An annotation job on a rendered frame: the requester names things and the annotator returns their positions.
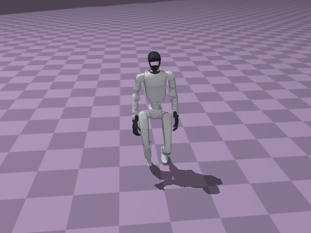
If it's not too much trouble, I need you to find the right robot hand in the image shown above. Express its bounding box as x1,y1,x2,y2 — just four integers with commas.
132,115,141,136

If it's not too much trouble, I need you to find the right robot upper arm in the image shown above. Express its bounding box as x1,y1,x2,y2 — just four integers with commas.
133,73,145,101

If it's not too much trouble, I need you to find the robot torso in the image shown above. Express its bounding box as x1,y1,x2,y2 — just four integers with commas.
144,69,167,119

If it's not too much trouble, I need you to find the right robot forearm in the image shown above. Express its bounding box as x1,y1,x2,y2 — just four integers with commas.
131,94,139,120

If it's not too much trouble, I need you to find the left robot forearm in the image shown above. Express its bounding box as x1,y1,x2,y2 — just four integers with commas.
171,91,178,114

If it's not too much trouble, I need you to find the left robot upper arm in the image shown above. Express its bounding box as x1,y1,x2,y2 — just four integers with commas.
165,71,176,98

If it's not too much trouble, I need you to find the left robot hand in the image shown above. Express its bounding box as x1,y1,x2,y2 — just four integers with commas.
173,111,179,131

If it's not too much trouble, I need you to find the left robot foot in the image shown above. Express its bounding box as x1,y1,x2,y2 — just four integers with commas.
161,147,168,164

